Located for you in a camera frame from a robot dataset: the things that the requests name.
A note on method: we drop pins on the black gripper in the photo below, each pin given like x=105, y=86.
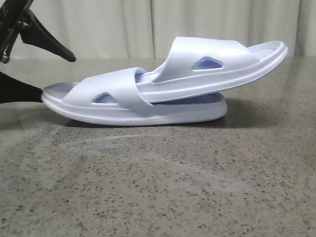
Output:
x=12, y=22

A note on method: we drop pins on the light blue slipper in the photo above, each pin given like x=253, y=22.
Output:
x=198, y=66
x=114, y=99

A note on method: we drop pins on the grey-white pleated curtain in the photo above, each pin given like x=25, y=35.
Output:
x=116, y=29

